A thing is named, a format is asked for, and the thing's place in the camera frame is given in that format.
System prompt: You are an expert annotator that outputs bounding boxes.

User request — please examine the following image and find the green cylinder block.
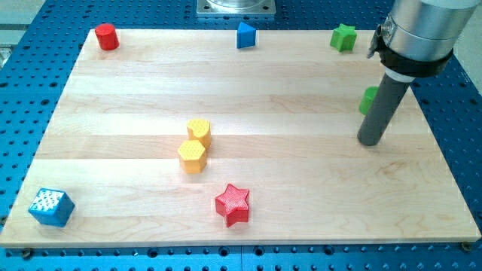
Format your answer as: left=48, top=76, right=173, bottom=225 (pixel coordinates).
left=358, top=86, right=378, bottom=115

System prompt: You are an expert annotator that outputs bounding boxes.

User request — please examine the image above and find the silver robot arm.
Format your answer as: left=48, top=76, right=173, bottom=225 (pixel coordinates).
left=368, top=0, right=480, bottom=78

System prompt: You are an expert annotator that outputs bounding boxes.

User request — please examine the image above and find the red star block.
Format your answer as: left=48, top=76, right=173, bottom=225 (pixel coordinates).
left=215, top=184, right=250, bottom=227

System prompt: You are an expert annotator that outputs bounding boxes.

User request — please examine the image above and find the green star block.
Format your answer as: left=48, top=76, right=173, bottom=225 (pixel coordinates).
left=330, top=23, right=357, bottom=52

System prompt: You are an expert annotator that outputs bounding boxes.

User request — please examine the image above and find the yellow heart block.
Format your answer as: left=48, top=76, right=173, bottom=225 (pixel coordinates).
left=187, top=119, right=212, bottom=149

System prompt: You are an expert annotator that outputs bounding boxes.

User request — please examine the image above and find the yellow hexagon block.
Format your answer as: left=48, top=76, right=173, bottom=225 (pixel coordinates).
left=178, top=140, right=207, bottom=174

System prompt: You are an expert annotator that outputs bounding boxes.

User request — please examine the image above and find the wooden board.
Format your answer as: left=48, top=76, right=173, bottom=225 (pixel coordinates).
left=1, top=29, right=480, bottom=248

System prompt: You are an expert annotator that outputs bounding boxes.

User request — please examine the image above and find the blue triangle block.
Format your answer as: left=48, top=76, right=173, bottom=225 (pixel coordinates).
left=236, top=22, right=256, bottom=49

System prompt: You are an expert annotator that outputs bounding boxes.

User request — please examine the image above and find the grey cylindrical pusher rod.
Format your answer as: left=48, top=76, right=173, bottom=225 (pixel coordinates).
left=357, top=72, right=414, bottom=146

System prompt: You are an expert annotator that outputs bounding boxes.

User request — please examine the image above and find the red cylinder block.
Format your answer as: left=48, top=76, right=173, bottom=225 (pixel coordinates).
left=94, top=23, right=120, bottom=50

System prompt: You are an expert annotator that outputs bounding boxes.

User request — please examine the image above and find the blue cube block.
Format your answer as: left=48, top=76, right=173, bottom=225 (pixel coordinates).
left=28, top=188, right=75, bottom=227

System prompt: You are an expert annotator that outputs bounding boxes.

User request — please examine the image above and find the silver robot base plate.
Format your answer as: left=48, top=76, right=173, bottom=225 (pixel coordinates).
left=197, top=0, right=276, bottom=17

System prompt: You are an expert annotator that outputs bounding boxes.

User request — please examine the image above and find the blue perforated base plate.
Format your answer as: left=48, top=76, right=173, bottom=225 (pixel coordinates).
left=1, top=0, right=481, bottom=270

